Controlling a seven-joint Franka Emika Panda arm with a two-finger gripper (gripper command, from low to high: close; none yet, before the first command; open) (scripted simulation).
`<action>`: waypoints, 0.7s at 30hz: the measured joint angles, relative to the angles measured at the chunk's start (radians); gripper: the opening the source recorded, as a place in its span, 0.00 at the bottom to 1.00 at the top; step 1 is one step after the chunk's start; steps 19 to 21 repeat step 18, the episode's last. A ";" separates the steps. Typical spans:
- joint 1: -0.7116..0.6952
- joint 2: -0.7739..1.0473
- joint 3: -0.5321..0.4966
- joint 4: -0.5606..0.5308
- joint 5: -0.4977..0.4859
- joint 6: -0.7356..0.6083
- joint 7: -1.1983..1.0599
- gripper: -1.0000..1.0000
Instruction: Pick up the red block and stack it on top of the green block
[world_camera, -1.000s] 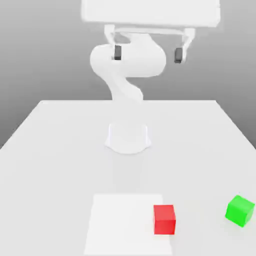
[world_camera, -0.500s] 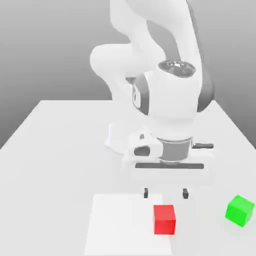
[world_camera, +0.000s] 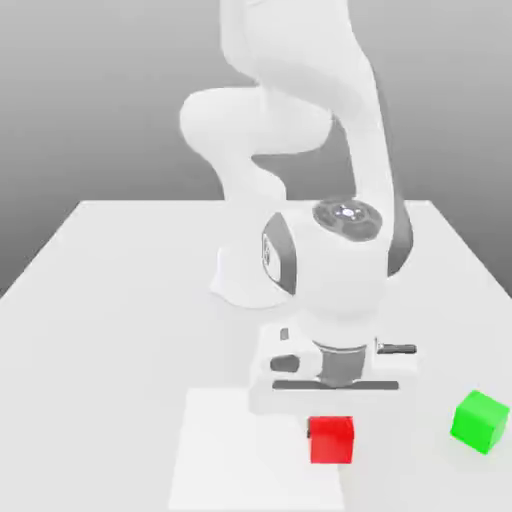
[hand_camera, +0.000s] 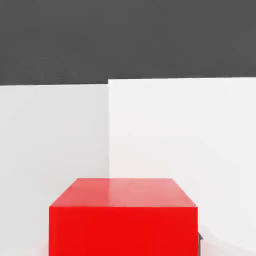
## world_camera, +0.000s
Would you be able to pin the small red cube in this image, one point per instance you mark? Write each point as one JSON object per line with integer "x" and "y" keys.
{"x": 332, "y": 440}

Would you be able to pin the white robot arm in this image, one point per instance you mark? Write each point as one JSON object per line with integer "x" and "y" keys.
{"x": 320, "y": 120}

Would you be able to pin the small green cube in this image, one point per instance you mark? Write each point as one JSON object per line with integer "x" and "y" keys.
{"x": 478, "y": 422}

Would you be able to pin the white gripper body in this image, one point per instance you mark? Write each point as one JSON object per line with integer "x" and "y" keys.
{"x": 336, "y": 400}

